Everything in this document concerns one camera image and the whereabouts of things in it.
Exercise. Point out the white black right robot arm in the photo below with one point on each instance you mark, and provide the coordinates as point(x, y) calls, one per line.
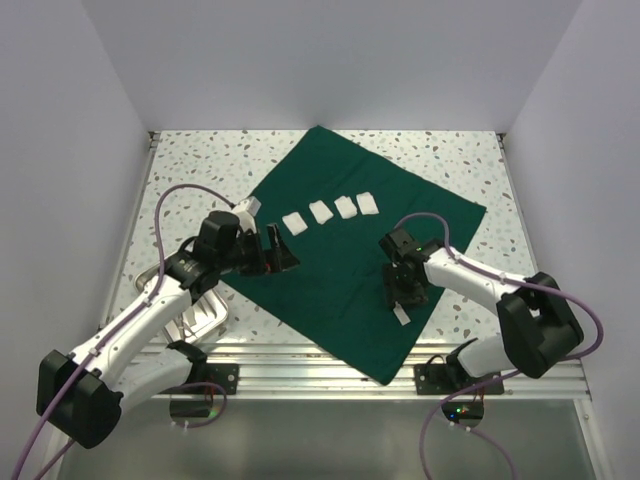
point(537, 326)

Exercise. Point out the green surgical cloth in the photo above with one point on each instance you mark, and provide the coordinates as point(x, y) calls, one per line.
point(335, 297)

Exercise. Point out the stainless steel tray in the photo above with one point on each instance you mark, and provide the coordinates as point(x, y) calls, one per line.
point(200, 320)

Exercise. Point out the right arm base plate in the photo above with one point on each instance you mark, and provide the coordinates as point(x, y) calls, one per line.
point(435, 379)

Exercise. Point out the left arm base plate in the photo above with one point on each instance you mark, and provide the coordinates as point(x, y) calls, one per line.
point(225, 375)

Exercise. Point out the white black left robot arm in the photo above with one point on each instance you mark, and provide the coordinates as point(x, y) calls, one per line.
point(85, 393)

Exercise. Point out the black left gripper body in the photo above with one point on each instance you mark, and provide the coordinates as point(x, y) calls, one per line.
point(246, 255)

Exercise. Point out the white strip packet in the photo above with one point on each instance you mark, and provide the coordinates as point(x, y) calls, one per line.
point(401, 315)

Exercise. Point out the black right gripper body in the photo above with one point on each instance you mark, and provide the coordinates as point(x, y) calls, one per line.
point(398, 288)

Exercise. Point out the white gauze pad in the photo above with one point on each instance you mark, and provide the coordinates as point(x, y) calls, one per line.
point(295, 223)
point(367, 204)
point(346, 207)
point(320, 211)

